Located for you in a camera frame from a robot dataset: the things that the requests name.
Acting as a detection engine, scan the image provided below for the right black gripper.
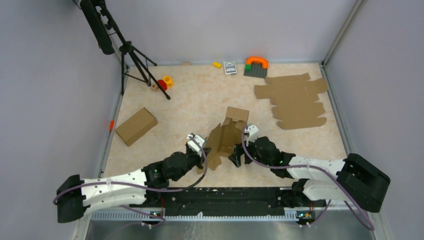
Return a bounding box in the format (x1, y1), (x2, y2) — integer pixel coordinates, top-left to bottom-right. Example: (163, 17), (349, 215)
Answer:
(228, 134), (272, 168)

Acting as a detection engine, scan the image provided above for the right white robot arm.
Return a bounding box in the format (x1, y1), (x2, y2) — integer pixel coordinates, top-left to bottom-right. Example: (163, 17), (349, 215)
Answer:
(229, 136), (391, 213)

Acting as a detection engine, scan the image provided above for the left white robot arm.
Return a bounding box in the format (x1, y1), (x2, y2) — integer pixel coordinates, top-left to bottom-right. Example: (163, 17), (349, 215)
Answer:
(53, 146), (212, 224)

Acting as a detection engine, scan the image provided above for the folded brown cardboard box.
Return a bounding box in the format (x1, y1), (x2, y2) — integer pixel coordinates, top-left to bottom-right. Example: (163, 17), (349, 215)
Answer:
(115, 107), (158, 147)

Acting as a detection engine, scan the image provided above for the stack of flat cardboard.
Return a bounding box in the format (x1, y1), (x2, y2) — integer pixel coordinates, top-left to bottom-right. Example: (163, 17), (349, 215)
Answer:
(253, 73), (328, 130)

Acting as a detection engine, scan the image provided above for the red round disc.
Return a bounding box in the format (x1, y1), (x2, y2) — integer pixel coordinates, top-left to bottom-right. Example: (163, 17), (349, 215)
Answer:
(157, 79), (168, 91)

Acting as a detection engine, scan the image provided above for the yellow round disc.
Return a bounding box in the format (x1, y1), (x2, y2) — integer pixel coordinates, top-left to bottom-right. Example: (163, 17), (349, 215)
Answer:
(162, 75), (174, 88)

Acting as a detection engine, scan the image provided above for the small wooden cube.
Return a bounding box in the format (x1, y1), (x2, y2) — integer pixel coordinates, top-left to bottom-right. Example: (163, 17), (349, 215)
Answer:
(150, 85), (159, 92)

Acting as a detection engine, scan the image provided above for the dark grey building plate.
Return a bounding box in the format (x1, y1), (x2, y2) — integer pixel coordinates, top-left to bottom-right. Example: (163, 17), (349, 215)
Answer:
(243, 63), (268, 79)

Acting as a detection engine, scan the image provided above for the playing card deck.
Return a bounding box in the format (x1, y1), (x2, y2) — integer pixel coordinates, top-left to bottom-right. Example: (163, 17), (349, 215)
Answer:
(223, 61), (238, 76)

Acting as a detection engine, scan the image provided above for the yellow toy block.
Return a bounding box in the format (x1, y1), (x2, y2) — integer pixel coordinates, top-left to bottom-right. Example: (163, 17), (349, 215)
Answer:
(212, 61), (222, 69)

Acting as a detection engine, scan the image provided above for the orange U-shaped toy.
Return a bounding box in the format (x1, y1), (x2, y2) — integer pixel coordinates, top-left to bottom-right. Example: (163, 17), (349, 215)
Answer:
(245, 56), (269, 69)

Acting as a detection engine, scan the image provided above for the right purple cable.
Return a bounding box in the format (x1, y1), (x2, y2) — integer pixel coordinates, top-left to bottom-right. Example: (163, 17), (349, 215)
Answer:
(241, 125), (375, 232)

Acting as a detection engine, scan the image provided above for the purple cable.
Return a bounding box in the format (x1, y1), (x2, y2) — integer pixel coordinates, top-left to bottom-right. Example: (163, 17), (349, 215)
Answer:
(241, 125), (375, 232)
(52, 135), (209, 229)

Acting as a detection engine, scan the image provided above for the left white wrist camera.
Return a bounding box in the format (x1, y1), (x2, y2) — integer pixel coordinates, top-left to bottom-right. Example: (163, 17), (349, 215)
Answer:
(187, 133), (206, 157)

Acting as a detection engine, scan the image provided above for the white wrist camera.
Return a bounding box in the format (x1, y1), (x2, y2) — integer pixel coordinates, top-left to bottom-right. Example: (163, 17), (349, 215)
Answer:
(187, 133), (206, 157)
(243, 123), (259, 146)

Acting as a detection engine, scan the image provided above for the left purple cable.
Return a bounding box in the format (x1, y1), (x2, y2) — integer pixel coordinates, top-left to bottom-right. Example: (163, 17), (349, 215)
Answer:
(52, 135), (209, 229)

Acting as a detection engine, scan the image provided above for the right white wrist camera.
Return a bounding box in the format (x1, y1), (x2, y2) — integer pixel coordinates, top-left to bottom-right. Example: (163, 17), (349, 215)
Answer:
(243, 123), (259, 146)

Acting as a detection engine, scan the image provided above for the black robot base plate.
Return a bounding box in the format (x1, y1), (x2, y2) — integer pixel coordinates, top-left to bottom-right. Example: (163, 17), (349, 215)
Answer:
(139, 187), (327, 217)

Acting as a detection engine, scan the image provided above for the orange clip on frame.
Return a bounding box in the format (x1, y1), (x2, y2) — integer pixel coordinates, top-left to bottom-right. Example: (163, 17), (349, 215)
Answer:
(109, 120), (115, 132)

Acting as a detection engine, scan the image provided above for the black camera tripod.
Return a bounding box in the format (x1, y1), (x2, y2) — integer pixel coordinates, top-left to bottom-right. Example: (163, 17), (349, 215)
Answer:
(73, 0), (171, 100)

